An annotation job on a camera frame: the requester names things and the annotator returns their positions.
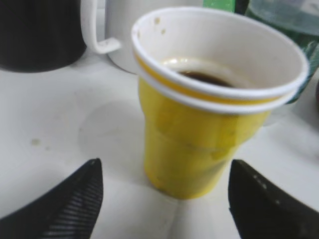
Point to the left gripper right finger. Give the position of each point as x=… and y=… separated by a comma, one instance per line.
x=261, y=210

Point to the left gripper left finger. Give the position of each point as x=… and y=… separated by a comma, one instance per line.
x=68, y=211

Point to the white mug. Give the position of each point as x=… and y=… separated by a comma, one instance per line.
x=120, y=15

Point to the black mug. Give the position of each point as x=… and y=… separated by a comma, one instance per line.
x=40, y=35

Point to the clear water bottle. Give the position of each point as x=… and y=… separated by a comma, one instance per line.
x=298, y=20

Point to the yellow paper cup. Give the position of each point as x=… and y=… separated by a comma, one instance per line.
x=208, y=79

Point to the green soda bottle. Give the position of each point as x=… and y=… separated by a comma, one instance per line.
x=225, y=5

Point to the red mug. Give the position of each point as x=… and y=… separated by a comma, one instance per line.
x=317, y=96

